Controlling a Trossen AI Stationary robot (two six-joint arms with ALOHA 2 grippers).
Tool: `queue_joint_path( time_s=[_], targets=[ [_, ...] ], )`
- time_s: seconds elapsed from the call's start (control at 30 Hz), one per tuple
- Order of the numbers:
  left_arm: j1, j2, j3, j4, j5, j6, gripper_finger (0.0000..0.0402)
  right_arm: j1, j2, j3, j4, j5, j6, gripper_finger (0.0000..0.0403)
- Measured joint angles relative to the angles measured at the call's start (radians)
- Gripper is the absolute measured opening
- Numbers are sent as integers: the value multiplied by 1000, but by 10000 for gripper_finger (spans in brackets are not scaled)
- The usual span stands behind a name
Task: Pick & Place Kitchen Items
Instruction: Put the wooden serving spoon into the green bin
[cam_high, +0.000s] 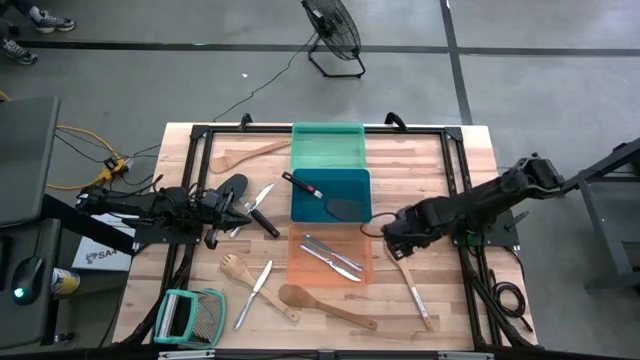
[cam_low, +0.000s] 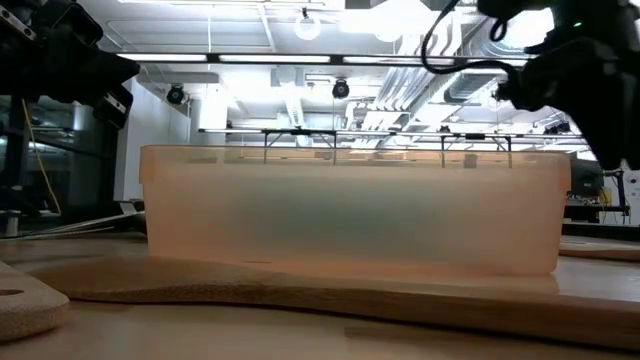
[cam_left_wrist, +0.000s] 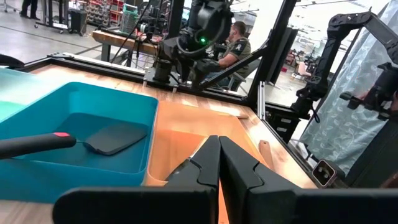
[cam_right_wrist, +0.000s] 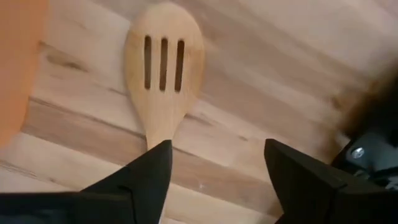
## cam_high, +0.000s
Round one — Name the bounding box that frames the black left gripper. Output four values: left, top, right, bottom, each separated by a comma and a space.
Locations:
199, 189, 254, 250

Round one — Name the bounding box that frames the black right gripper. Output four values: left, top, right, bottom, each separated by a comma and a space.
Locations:
382, 199, 444, 262

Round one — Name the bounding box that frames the long wooden spatula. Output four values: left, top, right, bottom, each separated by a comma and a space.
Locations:
384, 244, 436, 333

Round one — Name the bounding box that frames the wooden slotted spork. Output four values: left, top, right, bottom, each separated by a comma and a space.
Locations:
219, 253, 302, 323

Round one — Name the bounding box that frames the black spatula with red mark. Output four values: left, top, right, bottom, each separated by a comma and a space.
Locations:
281, 171, 365, 223

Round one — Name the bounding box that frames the blue translucent bin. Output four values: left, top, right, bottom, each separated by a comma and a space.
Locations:
290, 167, 374, 225

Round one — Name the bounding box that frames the dark wooden spoon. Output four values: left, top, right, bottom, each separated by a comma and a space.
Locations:
278, 283, 380, 331

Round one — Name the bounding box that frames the orange translucent bin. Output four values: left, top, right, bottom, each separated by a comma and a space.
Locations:
286, 222, 374, 288

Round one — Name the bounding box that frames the teal box grater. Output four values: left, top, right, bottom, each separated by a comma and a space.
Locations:
152, 288, 227, 349

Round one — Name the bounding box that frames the green translucent bin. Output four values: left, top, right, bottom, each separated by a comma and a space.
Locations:
291, 122, 368, 170

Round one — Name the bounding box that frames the white printed box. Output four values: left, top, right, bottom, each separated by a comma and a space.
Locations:
71, 212, 137, 273

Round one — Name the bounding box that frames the black metal stand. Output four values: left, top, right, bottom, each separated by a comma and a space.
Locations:
42, 193, 137, 257
551, 137, 640, 294

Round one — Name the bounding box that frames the yellow and white can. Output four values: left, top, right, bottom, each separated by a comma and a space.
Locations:
51, 267, 81, 296

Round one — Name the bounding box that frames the black floor fan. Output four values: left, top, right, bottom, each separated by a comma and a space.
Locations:
300, 0, 367, 80

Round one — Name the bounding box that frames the grey side table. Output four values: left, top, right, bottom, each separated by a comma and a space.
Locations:
0, 217, 64, 351
0, 95, 61, 229

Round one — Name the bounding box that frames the black computer mouse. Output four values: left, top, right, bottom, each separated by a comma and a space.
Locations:
10, 256, 46, 306

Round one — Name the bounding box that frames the person's shoe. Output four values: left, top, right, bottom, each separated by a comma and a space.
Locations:
29, 7, 77, 35
0, 37, 39, 66

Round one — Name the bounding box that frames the black floor cable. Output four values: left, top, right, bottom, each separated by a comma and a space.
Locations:
53, 132, 162, 166

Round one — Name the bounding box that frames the black aluminium table frame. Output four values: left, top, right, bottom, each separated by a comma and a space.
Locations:
117, 112, 539, 360

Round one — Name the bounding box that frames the coiled black cable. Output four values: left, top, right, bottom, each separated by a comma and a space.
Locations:
487, 267, 535, 335

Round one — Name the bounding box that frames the yellow floor extension cable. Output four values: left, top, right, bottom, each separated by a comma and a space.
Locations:
44, 124, 130, 192

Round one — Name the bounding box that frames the black fan cable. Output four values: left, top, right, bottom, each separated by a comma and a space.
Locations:
212, 32, 321, 123

